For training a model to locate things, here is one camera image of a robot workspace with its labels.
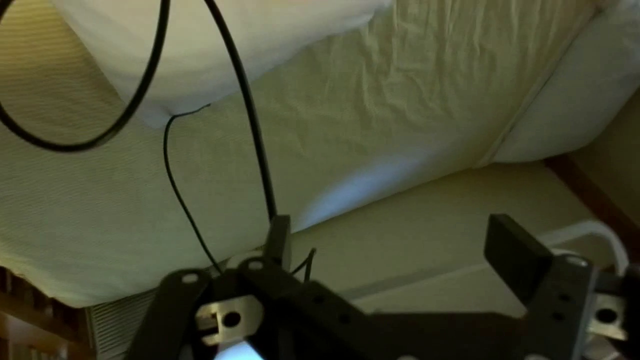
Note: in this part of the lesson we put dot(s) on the wall air conditioner unit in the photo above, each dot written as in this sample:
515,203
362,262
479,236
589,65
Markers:
114,325

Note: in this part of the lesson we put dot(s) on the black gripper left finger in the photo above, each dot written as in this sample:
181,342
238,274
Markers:
259,303

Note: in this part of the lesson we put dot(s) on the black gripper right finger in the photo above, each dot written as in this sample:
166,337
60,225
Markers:
565,297

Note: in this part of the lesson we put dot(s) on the white pillow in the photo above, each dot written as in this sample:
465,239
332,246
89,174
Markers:
592,81
195,68

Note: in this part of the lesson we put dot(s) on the white plastic coat hanger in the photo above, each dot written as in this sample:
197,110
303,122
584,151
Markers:
592,241

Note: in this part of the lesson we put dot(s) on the white front pillow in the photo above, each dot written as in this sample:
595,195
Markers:
195,68

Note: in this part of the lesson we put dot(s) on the white back pillow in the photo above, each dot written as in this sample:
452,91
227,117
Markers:
592,81

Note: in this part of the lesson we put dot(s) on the white bed sheet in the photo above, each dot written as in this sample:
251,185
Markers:
423,91

